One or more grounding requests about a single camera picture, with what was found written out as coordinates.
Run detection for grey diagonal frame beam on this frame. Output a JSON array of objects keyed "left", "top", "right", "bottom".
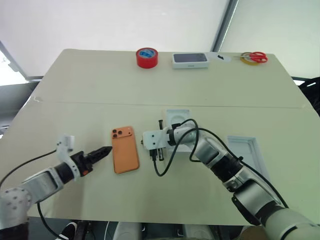
[
  {"left": 0, "top": 39, "right": 29, "bottom": 79},
  {"left": 210, "top": 0, "right": 240, "bottom": 54}
]

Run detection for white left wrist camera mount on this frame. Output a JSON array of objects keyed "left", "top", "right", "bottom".
[{"left": 55, "top": 134, "right": 82, "bottom": 179}]

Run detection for red handled scissors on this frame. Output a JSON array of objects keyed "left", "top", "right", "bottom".
[{"left": 234, "top": 51, "right": 269, "bottom": 64}]

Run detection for red tape roll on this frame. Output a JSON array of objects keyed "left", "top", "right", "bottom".
[{"left": 135, "top": 47, "right": 159, "bottom": 69}]

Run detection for white phone box lid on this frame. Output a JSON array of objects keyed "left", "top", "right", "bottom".
[{"left": 226, "top": 135, "right": 264, "bottom": 177}]

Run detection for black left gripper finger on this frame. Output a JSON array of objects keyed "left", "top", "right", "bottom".
[
  {"left": 89, "top": 148, "right": 113, "bottom": 165},
  {"left": 87, "top": 145, "right": 113, "bottom": 159}
]

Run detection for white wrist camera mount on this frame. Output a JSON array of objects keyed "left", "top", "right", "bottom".
[
  {"left": 141, "top": 129, "right": 167, "bottom": 151},
  {"left": 55, "top": 134, "right": 82, "bottom": 179}
]

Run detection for white card with black clip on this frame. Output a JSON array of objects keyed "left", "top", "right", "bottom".
[{"left": 209, "top": 51, "right": 231, "bottom": 64}]

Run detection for closed white phone box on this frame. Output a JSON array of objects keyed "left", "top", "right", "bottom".
[{"left": 171, "top": 52, "right": 211, "bottom": 70}]

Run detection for brown round stool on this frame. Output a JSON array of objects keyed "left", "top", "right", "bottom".
[{"left": 239, "top": 224, "right": 268, "bottom": 240}]

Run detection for black shoe with white sole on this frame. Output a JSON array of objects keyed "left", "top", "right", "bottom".
[{"left": 55, "top": 220, "right": 79, "bottom": 240}]

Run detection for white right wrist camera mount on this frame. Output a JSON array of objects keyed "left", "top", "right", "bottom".
[{"left": 141, "top": 129, "right": 167, "bottom": 151}]

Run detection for thin yellow tape roll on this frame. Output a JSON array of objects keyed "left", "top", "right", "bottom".
[{"left": 239, "top": 52, "right": 254, "bottom": 66}]

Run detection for white rounded robot leg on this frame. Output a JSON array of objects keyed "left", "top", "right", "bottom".
[{"left": 112, "top": 221, "right": 142, "bottom": 240}]

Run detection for white phone box base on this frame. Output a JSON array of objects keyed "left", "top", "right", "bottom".
[{"left": 165, "top": 108, "right": 194, "bottom": 153}]

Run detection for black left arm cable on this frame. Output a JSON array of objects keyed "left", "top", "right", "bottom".
[{"left": 0, "top": 149, "right": 61, "bottom": 240}]

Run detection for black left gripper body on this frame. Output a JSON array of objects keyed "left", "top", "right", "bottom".
[{"left": 70, "top": 150, "right": 95, "bottom": 177}]

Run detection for orange smartphone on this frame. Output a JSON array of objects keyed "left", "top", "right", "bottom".
[{"left": 110, "top": 125, "right": 140, "bottom": 175}]

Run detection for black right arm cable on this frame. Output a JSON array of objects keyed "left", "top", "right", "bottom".
[{"left": 148, "top": 118, "right": 290, "bottom": 210}]

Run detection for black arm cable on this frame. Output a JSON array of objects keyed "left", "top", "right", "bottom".
[
  {"left": 148, "top": 118, "right": 290, "bottom": 210},
  {"left": 0, "top": 149, "right": 61, "bottom": 240}
]

